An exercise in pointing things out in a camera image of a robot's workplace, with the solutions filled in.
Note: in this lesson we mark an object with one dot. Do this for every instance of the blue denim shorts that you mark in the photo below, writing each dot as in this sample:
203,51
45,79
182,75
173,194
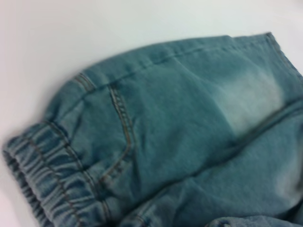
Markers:
170,132

